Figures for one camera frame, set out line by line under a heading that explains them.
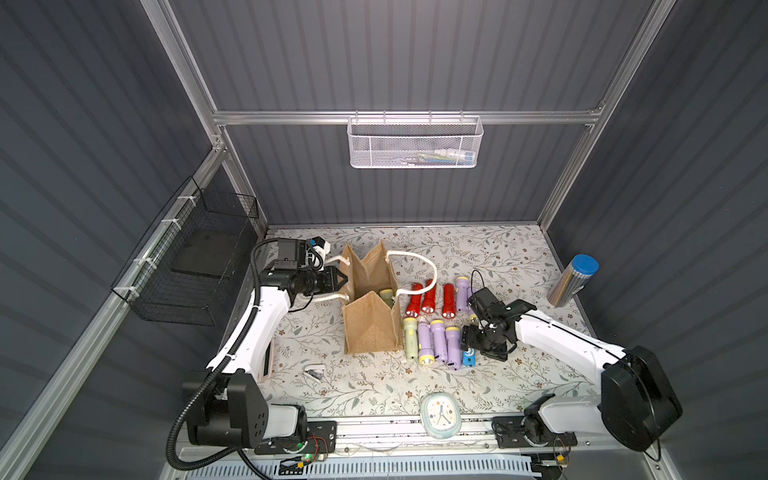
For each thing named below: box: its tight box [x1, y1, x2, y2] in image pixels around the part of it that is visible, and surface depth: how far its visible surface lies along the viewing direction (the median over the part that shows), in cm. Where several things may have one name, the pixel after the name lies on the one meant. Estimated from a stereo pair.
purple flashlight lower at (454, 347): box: [446, 326, 462, 370], surface depth 86 cm
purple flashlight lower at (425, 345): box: [418, 322, 435, 365], surface depth 88 cm
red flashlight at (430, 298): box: [422, 279, 437, 314], surface depth 98 cm
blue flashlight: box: [463, 348, 477, 367], surface depth 86 cm
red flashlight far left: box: [406, 282, 423, 319], surface depth 96 cm
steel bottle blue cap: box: [547, 254, 600, 307], surface depth 88 cm
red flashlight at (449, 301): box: [442, 283, 457, 320], surface depth 98 cm
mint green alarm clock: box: [421, 392, 462, 440], surface depth 76 cm
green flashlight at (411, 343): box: [403, 317, 418, 361], surface depth 89 cm
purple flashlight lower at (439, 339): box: [430, 319, 448, 365], surface depth 89 cm
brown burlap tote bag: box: [339, 241, 437, 355], surface depth 86 cm
